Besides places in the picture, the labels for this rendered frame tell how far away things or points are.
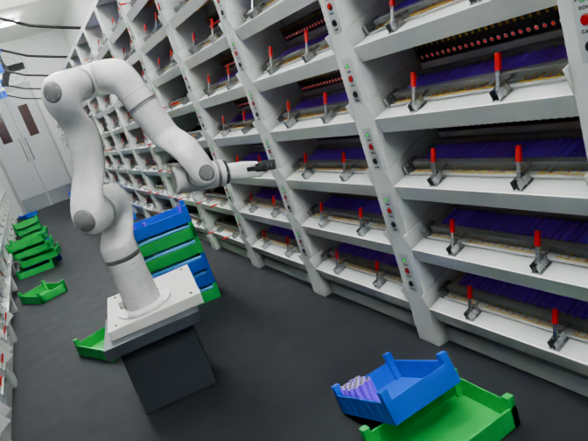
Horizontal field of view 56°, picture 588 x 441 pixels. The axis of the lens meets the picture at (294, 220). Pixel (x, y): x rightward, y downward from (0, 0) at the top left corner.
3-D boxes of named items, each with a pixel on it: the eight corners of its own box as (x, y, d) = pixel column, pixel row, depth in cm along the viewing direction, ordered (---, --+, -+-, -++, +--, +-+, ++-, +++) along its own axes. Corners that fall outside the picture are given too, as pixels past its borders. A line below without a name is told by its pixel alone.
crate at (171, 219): (129, 244, 255) (122, 228, 253) (130, 235, 275) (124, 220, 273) (192, 220, 261) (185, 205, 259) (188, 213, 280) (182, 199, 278)
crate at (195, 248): (143, 276, 259) (136, 260, 257) (143, 265, 279) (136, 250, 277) (204, 251, 265) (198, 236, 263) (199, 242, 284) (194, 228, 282)
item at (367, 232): (399, 255, 170) (376, 221, 165) (306, 234, 224) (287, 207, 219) (441, 213, 175) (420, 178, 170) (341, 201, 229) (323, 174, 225)
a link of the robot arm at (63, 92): (128, 220, 186) (105, 240, 171) (94, 220, 188) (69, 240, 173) (94, 65, 167) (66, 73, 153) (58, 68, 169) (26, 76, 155)
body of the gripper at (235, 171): (218, 184, 179) (249, 178, 184) (228, 185, 170) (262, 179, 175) (214, 160, 178) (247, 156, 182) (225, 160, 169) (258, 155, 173)
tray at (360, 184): (381, 197, 165) (365, 171, 161) (291, 188, 219) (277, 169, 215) (424, 155, 170) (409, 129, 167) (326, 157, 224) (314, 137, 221)
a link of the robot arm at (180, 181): (217, 158, 168) (208, 162, 177) (174, 164, 163) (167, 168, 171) (222, 185, 169) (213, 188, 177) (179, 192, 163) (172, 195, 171)
